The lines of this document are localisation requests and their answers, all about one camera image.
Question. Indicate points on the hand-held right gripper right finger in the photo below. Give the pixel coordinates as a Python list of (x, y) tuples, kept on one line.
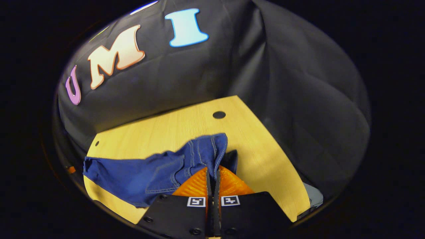
[(249, 215)]

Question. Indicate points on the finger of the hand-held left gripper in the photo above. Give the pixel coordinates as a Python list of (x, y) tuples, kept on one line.
[(71, 170)]

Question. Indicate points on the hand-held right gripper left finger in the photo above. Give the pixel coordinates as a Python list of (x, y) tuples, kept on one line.
[(176, 215)]

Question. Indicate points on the blue jeans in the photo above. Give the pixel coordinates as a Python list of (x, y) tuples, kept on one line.
[(132, 179)]

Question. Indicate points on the grey object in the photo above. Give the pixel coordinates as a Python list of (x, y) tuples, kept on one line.
[(314, 196)]

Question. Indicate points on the black backdrop cloth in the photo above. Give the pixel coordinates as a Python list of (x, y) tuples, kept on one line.
[(215, 76)]

